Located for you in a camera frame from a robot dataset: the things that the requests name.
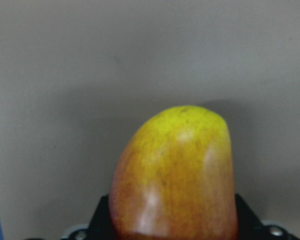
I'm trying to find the yellow red mango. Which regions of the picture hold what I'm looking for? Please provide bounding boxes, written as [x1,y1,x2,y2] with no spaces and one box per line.
[109,105,239,240]

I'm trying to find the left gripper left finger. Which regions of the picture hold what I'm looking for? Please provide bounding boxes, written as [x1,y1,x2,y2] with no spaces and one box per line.
[88,195,115,240]

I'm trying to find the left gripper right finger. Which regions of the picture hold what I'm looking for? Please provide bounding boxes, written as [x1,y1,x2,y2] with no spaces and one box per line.
[235,194,264,240]

